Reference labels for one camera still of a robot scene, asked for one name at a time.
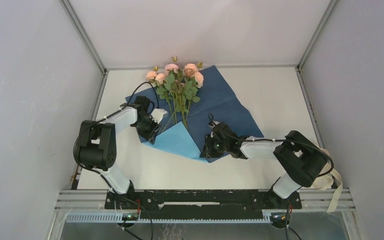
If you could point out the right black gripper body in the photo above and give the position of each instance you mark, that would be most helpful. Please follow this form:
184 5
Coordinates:
215 148

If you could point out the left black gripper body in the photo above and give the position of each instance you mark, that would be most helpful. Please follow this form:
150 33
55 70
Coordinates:
147 128

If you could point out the blue wrapping paper sheet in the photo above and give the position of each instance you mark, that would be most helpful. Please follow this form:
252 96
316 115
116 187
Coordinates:
216 98

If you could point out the pink fake flower bunch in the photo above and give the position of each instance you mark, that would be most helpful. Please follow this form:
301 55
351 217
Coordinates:
178 86

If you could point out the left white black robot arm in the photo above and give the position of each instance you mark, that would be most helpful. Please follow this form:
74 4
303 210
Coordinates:
95 148

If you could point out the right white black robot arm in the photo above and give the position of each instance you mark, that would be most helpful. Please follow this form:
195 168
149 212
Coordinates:
302 160

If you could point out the cream lace ribbon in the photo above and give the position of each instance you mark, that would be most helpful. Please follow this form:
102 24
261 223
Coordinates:
326 182

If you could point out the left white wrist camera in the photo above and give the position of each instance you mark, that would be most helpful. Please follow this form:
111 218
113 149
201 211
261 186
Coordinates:
158 114

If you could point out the white cable duct strip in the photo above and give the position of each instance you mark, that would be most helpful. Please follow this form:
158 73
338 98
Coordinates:
108 217

